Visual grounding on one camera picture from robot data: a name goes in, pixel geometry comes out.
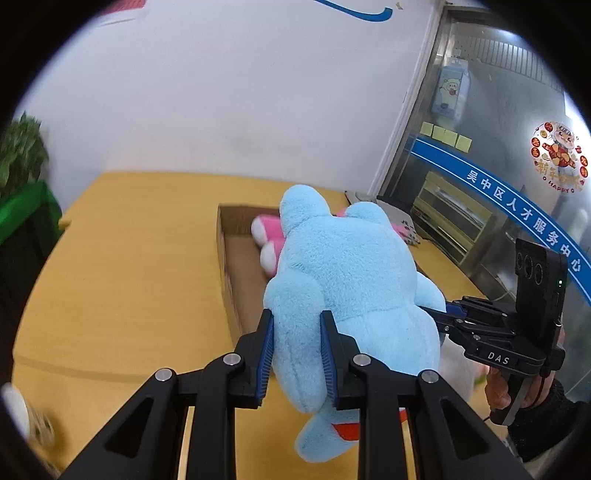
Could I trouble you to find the white round plush toy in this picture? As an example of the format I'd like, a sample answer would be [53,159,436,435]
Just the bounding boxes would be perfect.
[439,338,486,402]

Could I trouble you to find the brown cardboard box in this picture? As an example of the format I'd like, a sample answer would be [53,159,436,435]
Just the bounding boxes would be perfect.
[216,203,472,347]

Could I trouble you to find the green potted plant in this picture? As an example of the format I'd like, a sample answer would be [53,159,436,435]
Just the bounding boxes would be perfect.
[1,112,49,198]

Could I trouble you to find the green table cloth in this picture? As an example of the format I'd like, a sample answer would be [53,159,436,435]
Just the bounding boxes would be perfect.
[1,180,62,242]

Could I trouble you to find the pink plush bear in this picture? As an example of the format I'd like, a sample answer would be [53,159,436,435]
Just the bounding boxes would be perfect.
[250,214,420,278]

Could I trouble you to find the right hand holding gripper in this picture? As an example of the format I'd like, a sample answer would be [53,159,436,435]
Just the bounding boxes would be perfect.
[484,322,567,411]

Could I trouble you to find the yellow sticky notes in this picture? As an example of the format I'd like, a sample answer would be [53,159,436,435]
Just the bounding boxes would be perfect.
[420,122,472,153]

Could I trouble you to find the round red new year sticker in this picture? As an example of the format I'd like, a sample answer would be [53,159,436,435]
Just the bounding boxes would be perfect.
[530,121,590,194]

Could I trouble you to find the light blue plush toy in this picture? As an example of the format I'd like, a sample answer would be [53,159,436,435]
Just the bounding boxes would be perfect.
[263,185,446,463]

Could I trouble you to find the patterned paper cup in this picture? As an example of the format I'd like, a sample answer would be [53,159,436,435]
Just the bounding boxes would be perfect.
[1,383,32,440]
[27,405,55,449]

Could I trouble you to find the blue cartoon poster on glass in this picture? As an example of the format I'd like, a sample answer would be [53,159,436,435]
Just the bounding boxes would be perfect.
[431,65,470,122]

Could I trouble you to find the blue banner strip with text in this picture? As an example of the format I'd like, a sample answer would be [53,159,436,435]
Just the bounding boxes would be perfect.
[411,137,591,303]

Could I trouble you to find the red paper notice on wall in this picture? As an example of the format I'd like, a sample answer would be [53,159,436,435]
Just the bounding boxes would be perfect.
[98,0,147,24]

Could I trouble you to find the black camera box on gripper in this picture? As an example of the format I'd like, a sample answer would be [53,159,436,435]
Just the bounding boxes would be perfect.
[515,239,568,325]

